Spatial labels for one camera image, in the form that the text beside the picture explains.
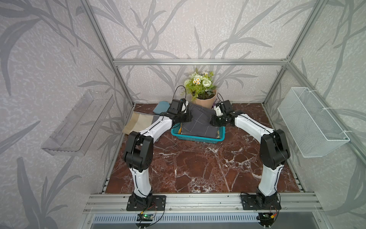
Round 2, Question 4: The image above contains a clear acrylic wall shelf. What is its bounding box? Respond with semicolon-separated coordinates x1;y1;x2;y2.
41;90;115;156

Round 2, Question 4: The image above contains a beige grey striped pillowcase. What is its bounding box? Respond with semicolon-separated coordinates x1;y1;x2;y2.
123;112;159;135

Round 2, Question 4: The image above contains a right circuit board with wires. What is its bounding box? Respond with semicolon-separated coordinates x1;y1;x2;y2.
256;213;277;229

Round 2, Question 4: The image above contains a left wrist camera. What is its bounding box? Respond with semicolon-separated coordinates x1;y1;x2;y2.
168;98;188;115

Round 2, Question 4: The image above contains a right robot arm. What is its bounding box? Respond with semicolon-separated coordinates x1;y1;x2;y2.
211;111;290;197

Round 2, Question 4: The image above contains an aluminium front rail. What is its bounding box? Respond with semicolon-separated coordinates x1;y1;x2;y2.
83;192;324;214

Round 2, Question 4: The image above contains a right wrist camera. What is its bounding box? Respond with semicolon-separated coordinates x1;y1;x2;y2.
214;100;234;116

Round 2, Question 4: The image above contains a potted artificial flower plant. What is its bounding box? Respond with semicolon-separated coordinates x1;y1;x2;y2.
184;70;218;109

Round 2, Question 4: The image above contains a teal plastic basket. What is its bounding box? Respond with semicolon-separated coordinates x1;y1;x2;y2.
171;124;226;144

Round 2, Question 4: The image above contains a white wire wall basket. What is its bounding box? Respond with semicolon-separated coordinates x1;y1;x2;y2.
278;87;350;158

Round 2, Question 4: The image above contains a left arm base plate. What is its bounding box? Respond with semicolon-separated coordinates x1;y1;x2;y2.
126;193;166;211

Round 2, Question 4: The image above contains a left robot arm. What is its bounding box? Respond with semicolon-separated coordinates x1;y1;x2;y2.
124;111;192;198

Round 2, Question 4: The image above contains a left green circuit board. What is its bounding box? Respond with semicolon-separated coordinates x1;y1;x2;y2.
136;213;155;222

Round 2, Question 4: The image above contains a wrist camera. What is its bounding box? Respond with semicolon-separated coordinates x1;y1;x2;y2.
214;100;234;116
168;98;188;115

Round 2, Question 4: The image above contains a dark grey checked pillowcase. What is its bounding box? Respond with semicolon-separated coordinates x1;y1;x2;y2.
181;104;219;138

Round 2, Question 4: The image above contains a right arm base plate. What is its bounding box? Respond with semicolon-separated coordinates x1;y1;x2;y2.
240;192;282;210

